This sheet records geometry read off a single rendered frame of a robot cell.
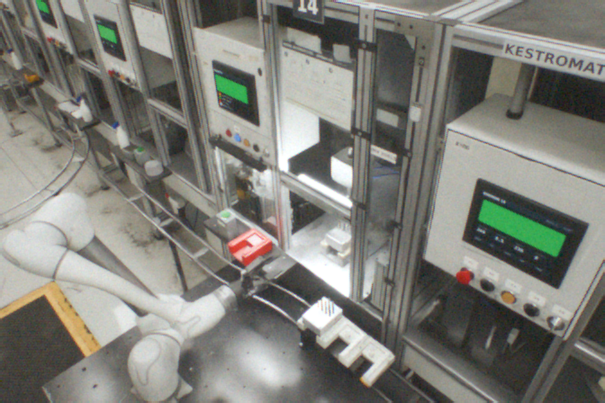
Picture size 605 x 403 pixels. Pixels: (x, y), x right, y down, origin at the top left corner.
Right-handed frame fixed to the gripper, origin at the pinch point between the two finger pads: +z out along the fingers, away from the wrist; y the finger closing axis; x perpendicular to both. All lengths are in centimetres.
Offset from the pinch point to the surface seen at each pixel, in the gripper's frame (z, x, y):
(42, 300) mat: -67, 175, -111
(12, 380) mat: -101, 127, -111
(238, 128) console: 20, 41, 34
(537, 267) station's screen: 18, -78, 41
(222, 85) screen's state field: 18, 44, 52
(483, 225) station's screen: 18, -63, 46
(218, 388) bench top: -34, 0, -44
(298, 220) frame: 38, 27, -18
